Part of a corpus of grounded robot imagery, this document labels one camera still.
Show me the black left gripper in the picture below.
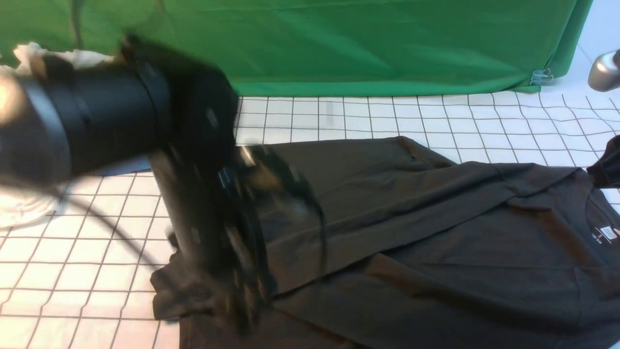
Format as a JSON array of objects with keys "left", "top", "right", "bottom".
[{"left": 148, "top": 147, "right": 273, "bottom": 335}]

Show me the dark gray long-sleeve top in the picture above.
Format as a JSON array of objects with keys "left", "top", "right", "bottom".
[{"left": 151, "top": 137, "right": 619, "bottom": 349}]

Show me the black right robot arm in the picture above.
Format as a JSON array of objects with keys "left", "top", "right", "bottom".
[{"left": 588, "top": 49, "right": 620, "bottom": 92}]

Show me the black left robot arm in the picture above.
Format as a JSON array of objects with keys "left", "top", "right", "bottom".
[{"left": 1, "top": 35, "right": 272, "bottom": 334}]

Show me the blue t-shirt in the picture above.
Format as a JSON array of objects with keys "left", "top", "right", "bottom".
[{"left": 97, "top": 157, "right": 151, "bottom": 176}]

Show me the green backdrop cloth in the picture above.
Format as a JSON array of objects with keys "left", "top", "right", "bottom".
[{"left": 0, "top": 0, "right": 595, "bottom": 98}]

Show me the white t-shirt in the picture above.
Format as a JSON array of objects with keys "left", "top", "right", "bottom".
[{"left": 0, "top": 42, "right": 113, "bottom": 228}]

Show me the metal binder clip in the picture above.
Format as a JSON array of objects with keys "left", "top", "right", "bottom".
[{"left": 529, "top": 68, "right": 555, "bottom": 86}]

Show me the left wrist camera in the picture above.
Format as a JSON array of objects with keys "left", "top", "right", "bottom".
[{"left": 218, "top": 145, "right": 315, "bottom": 205}]

